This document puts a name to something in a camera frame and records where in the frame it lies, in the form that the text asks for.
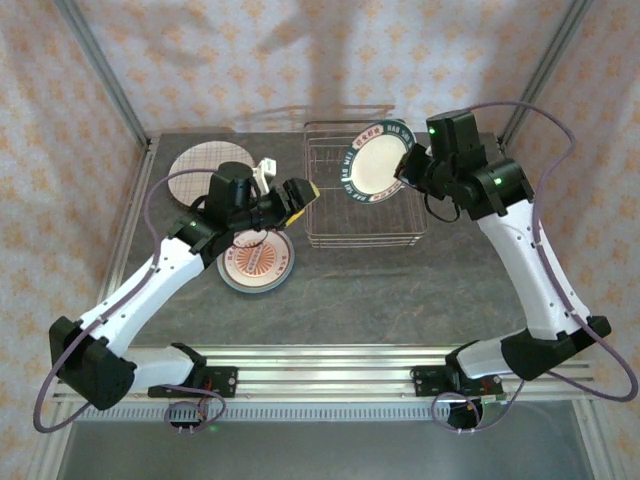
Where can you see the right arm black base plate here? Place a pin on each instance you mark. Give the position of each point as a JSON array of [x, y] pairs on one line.
[[425, 381]]

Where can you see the aluminium frame post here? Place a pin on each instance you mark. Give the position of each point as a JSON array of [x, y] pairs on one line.
[[542, 70], [105, 70]]

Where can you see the aluminium mounting rail beam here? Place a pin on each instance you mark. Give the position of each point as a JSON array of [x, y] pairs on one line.
[[320, 372]]

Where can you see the small plate green lettered rim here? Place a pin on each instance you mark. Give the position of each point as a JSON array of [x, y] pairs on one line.
[[377, 165]]

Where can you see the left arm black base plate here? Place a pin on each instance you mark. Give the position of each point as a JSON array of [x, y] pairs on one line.
[[222, 380]]

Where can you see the blue grid line plate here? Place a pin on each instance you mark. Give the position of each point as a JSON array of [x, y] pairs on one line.
[[192, 160]]

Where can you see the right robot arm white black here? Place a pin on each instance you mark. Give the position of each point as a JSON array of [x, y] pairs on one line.
[[530, 280]]

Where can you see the grey metal sheet panel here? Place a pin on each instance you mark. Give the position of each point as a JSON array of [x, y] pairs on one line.
[[320, 450]]

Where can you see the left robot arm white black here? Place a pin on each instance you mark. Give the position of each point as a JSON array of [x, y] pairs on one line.
[[145, 290]]

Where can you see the small plate orange sunburst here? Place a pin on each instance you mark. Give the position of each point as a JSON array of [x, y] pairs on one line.
[[257, 262]]

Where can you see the watermelon print plate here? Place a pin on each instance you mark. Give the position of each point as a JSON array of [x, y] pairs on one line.
[[256, 292]]

